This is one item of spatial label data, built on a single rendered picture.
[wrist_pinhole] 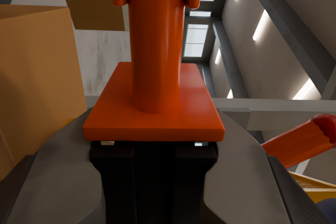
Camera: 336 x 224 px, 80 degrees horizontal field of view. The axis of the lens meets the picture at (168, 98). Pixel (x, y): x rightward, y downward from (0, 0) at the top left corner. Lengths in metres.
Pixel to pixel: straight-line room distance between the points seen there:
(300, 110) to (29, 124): 1.46
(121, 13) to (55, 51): 1.20
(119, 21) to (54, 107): 1.25
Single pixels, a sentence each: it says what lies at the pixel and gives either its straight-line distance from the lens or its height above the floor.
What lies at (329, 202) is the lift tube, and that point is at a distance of 0.41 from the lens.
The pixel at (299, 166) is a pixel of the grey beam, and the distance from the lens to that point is 3.38.
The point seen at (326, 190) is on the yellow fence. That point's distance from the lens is 1.16.
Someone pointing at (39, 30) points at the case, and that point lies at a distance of 0.27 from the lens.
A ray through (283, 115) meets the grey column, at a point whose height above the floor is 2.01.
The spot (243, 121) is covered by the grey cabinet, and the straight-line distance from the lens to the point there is 1.33.
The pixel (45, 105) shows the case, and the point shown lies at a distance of 0.27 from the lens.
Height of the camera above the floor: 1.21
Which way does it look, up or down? 3 degrees up
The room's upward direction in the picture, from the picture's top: 91 degrees clockwise
